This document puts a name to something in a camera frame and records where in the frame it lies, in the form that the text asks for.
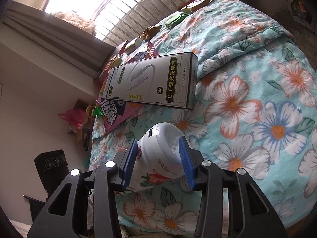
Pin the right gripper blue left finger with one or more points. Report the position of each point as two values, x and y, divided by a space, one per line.
127 164

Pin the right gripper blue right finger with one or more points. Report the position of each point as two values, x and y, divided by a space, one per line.
188 158

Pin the white strawberry AD milk bottle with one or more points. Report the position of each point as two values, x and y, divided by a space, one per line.
158 159

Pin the white cable product box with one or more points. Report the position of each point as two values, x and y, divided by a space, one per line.
168 81

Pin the green foil snack bag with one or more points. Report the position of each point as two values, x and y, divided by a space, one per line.
176 19

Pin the pink snack packet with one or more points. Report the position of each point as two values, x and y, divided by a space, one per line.
116 112

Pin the pink plastic bag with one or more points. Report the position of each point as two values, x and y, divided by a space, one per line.
75 118

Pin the floral blue bed quilt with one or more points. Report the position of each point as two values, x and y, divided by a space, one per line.
255 104

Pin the orange cardboard box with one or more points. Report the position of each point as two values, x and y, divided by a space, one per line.
113 60

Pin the grey left curtain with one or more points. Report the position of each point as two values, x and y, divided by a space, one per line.
77 47

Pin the brown snack packet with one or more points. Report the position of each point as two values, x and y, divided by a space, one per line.
194 6

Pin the metal window railing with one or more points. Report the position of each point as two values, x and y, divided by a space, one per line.
121 20

